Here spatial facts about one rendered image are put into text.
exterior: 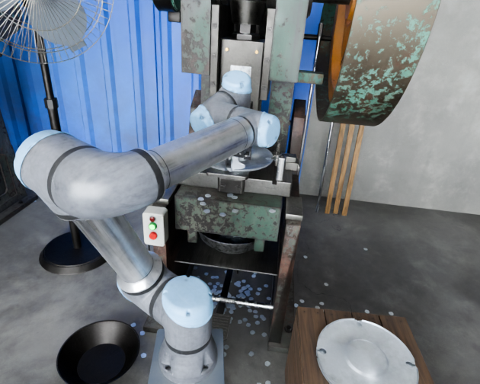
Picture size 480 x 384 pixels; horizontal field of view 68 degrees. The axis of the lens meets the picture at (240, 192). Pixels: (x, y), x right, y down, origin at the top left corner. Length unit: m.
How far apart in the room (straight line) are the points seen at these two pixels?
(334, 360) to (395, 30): 0.90
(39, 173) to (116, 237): 0.21
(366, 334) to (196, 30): 1.11
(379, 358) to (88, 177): 0.97
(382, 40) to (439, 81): 1.75
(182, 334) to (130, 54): 2.13
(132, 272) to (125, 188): 0.33
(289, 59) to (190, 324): 0.84
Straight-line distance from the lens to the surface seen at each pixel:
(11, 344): 1.82
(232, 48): 1.28
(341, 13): 1.64
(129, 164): 0.57
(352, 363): 1.19
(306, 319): 1.29
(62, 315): 1.85
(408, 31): 0.98
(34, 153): 0.66
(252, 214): 1.29
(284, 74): 1.23
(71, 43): 1.73
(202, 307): 0.84
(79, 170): 0.57
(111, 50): 2.74
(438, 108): 2.75
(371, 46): 0.97
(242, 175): 1.16
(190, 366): 0.95
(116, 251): 0.79
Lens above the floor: 1.27
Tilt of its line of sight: 28 degrees down
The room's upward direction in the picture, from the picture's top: 4 degrees clockwise
